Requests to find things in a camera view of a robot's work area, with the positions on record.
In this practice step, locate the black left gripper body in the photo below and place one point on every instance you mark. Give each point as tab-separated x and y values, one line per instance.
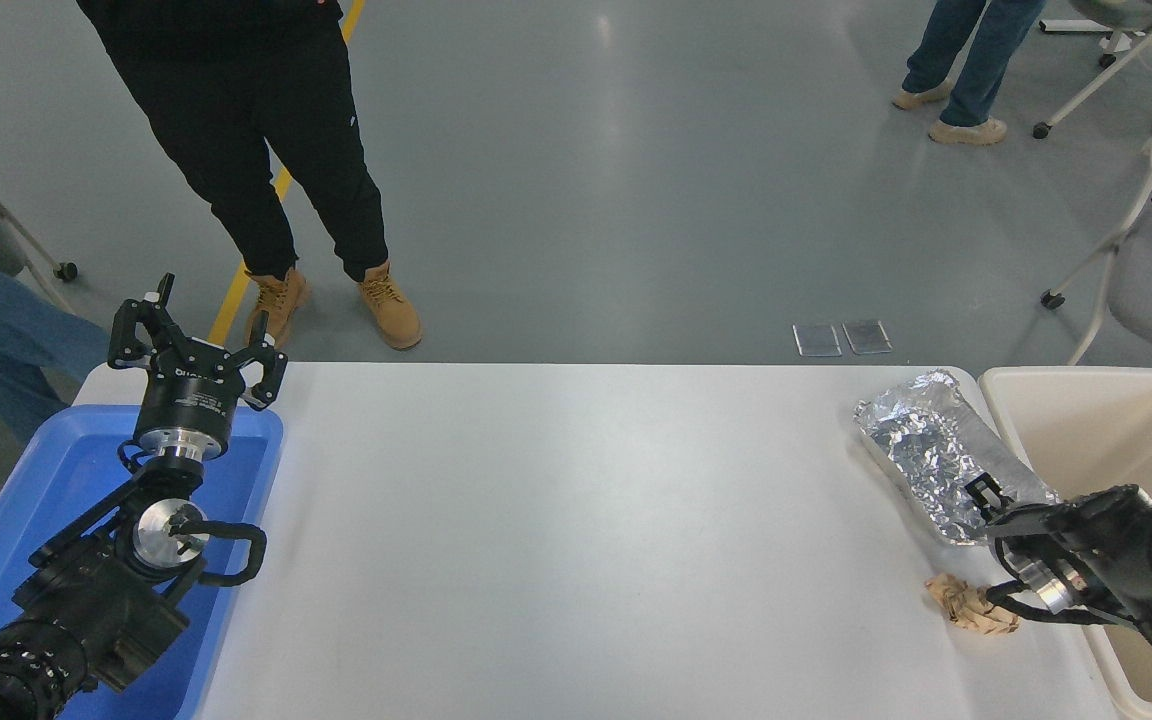
191	395

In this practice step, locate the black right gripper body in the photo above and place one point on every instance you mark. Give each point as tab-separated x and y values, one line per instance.
1031	535

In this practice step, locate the silver foil plate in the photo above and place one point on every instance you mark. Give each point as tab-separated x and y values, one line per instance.
926	440

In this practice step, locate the large pale dustbin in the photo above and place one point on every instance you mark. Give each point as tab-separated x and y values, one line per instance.
1086	430

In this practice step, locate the metal floor plate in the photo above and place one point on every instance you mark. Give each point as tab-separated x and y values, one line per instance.
867	336
817	339

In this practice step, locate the crumpled tan paper ball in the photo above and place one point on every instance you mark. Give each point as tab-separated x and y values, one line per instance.
966	605

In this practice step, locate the seated person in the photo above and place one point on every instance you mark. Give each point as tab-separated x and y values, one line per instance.
6	320

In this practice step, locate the seated person's wheeled chair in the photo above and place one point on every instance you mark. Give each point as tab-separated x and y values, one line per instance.
26	240

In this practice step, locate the blue plastic tray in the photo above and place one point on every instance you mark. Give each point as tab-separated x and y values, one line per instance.
56	470

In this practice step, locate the standing person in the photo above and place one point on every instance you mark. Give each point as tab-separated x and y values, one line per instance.
236	130

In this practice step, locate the distant walking person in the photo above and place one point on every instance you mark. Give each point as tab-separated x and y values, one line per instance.
976	50

